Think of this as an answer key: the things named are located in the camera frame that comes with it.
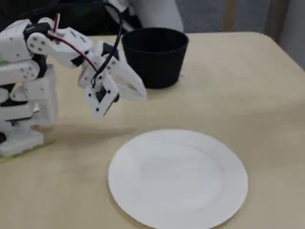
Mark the white round plate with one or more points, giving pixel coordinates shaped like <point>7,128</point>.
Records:
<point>178,179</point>

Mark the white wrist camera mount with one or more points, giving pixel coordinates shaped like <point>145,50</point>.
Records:
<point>104,88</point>

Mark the light green tape strip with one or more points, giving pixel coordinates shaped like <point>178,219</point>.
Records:
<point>45,144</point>

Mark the black round pot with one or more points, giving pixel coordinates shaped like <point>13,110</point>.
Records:
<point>155,66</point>

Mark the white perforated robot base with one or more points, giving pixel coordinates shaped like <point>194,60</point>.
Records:
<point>21,142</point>

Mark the white rounded pillar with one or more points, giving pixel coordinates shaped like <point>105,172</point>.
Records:
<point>157,14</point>

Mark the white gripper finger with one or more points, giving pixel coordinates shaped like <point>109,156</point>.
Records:
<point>128,93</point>
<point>132,77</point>

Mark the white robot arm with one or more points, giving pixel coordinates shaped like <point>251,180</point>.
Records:
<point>14,43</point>

